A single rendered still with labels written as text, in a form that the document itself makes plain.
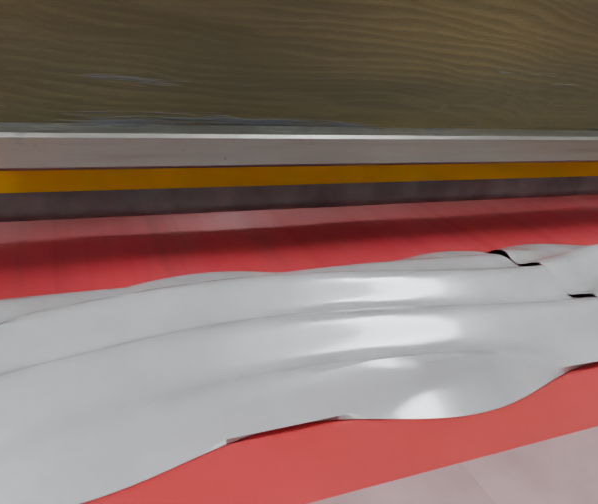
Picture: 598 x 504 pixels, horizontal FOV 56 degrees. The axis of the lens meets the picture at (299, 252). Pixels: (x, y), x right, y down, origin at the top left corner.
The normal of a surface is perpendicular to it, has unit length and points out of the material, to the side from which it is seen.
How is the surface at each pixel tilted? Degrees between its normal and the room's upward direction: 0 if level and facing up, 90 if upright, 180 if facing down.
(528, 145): 90
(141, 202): 90
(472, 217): 0
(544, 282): 33
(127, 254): 0
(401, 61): 90
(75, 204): 90
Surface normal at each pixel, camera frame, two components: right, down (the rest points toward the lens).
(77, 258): 0.10, -0.91
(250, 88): 0.37, 0.41
